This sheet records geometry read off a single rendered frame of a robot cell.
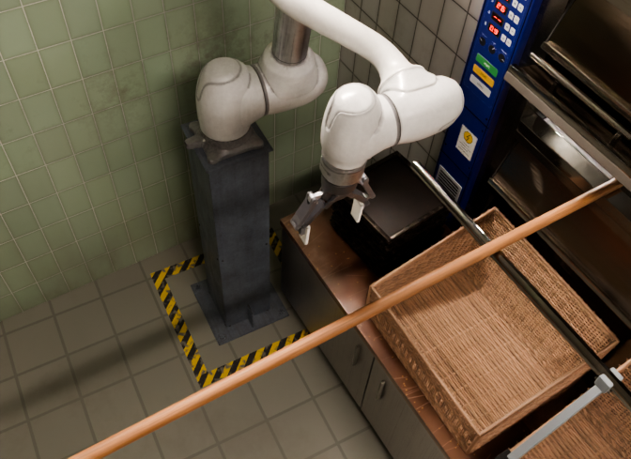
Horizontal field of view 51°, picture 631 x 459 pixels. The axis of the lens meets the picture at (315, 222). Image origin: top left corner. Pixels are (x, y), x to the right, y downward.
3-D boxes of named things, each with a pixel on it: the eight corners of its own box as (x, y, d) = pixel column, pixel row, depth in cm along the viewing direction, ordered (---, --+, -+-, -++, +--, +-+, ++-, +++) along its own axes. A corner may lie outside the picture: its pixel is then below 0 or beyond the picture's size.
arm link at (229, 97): (191, 113, 203) (183, 55, 186) (246, 98, 209) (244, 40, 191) (208, 148, 195) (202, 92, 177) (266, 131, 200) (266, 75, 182)
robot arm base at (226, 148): (176, 130, 206) (173, 116, 202) (241, 109, 213) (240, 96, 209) (197, 170, 197) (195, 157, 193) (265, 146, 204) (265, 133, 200)
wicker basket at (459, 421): (475, 251, 236) (496, 202, 214) (588, 381, 208) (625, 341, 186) (361, 309, 220) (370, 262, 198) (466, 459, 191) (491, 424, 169)
